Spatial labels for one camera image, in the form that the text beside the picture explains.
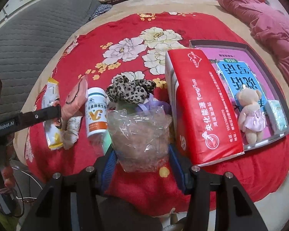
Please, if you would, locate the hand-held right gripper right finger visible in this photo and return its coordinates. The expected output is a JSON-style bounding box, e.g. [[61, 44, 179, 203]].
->
[[170, 144, 268, 231]]

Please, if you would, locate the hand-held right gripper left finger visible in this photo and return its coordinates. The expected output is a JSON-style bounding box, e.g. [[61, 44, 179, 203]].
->
[[20, 149, 118, 231]]

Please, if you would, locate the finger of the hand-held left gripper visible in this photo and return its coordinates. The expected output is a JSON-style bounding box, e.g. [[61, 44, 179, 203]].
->
[[16, 105, 62, 129]]

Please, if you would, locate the yellow white snack packet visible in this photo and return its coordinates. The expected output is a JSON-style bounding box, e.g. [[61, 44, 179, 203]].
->
[[41, 77, 64, 151]]

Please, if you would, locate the white floral scrunchie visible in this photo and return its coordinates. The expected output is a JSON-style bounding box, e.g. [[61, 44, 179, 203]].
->
[[61, 115, 83, 150]]

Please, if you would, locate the clear plastic bag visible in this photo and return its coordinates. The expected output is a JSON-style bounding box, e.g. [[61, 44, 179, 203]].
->
[[106, 106, 174, 172]]

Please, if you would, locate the cream teddy bear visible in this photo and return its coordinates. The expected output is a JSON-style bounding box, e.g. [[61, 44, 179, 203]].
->
[[235, 88, 266, 145]]

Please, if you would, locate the green white tissue pack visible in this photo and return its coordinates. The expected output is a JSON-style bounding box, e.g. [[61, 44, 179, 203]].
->
[[265, 99, 289, 134]]

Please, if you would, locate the dark shallow tray box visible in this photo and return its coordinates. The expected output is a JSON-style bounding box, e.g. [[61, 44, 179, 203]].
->
[[189, 39, 289, 152]]

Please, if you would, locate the person's left hand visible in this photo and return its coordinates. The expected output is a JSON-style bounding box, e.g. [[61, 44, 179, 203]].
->
[[2, 165, 16, 188]]

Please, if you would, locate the pink face mask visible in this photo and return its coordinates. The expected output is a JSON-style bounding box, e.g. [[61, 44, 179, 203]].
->
[[61, 76, 88, 121]]

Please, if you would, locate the white vitamin bottle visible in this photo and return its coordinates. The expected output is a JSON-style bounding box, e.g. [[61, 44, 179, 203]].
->
[[85, 87, 109, 137]]

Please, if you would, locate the lilac ribbon scrunchie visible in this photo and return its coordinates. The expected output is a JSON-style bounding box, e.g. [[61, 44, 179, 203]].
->
[[135, 94, 170, 113]]

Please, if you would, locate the red tissue box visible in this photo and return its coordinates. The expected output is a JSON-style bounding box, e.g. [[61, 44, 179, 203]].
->
[[165, 48, 245, 167]]

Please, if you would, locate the red floral blanket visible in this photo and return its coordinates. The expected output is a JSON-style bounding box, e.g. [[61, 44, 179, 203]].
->
[[22, 12, 289, 213]]

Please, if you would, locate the leopard print scrunchie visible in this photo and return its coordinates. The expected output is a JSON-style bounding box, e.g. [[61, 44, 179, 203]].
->
[[105, 75, 157, 105]]

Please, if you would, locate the grey quilted headboard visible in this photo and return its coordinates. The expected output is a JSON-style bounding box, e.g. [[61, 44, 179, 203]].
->
[[0, 0, 102, 123]]

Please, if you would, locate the blue patterned cloth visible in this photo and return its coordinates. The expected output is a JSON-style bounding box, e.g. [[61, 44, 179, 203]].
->
[[88, 3, 112, 22]]

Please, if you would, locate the pink book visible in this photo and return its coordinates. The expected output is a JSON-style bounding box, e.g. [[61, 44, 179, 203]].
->
[[195, 48, 289, 150]]

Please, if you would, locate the beige bed sheet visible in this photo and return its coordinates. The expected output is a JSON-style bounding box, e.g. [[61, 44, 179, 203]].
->
[[13, 0, 289, 222]]

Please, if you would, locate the pink quilt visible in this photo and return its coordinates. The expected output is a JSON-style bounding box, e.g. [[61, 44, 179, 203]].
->
[[217, 0, 289, 77]]

